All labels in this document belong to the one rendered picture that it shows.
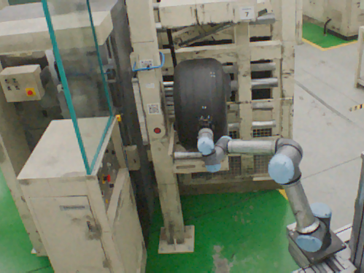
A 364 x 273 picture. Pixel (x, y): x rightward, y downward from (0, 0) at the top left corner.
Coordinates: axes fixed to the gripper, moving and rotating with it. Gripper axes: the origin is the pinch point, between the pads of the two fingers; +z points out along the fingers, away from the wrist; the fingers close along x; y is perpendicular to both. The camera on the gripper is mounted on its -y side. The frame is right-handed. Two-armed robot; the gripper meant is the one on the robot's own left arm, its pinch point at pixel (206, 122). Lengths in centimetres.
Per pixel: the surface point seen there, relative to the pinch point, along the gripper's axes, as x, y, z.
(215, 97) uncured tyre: -6.4, 12.5, 5.1
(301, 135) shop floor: -93, -102, 175
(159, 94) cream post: 27.3, 11.2, 20.1
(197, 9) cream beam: 1, 57, 41
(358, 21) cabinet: -246, -40, 438
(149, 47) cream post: 29, 41, 16
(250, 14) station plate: -32, 51, 41
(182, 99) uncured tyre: 12.6, 12.6, 5.2
